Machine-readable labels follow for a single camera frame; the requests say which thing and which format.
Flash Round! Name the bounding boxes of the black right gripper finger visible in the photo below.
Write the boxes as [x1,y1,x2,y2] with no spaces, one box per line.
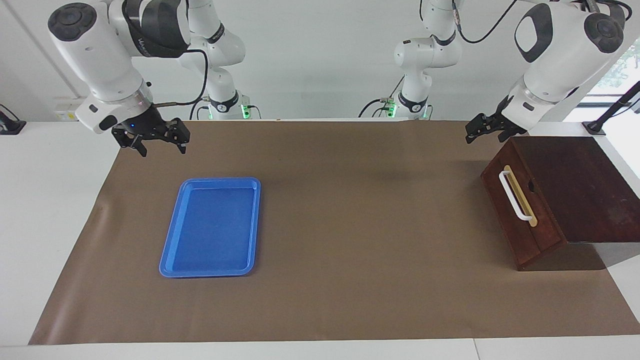
[160,118,191,154]
[112,131,149,157]

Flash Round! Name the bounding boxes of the wooden drawer with white handle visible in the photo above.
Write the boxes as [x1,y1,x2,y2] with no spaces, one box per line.
[494,137,568,257]

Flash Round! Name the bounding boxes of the dark wooden drawer cabinet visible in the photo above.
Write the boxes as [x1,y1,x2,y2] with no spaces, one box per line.
[481,136,640,272]

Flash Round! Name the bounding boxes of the blue plastic tray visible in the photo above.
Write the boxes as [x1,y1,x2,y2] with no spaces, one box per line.
[159,177,262,279]

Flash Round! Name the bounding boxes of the brown table mat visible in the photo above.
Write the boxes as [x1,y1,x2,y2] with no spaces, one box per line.
[28,119,640,346]

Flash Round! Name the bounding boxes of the black base cable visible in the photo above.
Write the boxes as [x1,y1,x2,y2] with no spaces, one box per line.
[358,75,406,119]
[189,97,211,121]

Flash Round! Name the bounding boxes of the white wall power socket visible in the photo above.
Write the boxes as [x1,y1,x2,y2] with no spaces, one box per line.
[54,102,81,122]

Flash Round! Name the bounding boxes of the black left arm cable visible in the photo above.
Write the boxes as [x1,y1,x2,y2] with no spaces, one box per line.
[419,0,633,46]

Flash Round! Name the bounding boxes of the black camera stand pole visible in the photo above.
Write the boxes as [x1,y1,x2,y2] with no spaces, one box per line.
[582,80,640,137]

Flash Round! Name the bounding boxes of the black table clamp mount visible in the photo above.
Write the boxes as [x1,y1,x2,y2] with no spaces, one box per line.
[0,104,27,136]

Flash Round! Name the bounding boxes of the window with white frame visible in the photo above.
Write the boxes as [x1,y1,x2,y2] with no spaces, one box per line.
[587,37,640,108]

